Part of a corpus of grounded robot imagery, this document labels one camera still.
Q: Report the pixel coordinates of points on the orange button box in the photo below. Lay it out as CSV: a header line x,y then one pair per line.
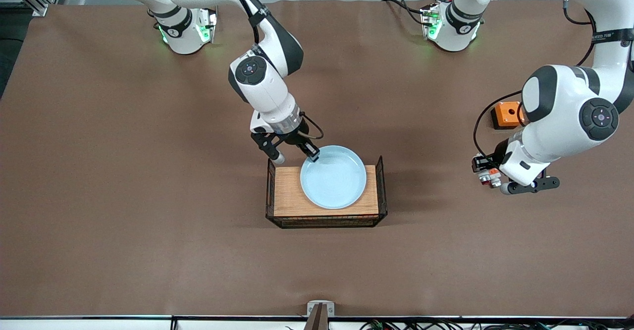
x,y
505,114

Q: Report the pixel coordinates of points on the brown table cover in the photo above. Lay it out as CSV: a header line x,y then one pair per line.
x,y
317,97

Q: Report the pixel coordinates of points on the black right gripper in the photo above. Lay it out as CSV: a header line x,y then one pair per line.
x,y
296,139

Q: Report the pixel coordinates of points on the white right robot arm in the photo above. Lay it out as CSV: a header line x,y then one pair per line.
x,y
262,92

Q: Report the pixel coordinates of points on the red push button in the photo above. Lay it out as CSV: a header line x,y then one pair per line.
x,y
486,180

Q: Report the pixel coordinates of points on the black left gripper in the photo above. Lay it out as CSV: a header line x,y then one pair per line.
x,y
500,151

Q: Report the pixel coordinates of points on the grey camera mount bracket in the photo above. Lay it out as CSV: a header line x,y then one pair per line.
x,y
320,310

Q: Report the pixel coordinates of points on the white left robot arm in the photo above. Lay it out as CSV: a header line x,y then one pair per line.
x,y
564,122

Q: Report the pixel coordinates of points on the light blue round plate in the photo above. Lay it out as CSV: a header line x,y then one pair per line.
x,y
334,179

